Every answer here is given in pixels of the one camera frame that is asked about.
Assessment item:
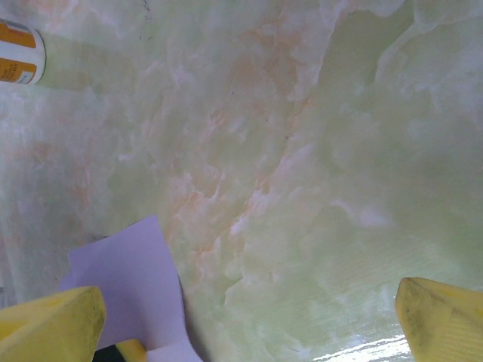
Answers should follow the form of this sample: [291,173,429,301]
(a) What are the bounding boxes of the white pill bottle orange label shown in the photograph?
[0,18,48,86]

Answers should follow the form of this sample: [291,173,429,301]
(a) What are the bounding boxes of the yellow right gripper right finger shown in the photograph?
[394,277,483,362]

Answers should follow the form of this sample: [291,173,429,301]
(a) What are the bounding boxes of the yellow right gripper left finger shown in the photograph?
[0,285,107,362]

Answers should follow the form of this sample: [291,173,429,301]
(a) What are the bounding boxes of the lavender cloth piece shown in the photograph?
[57,214,201,362]

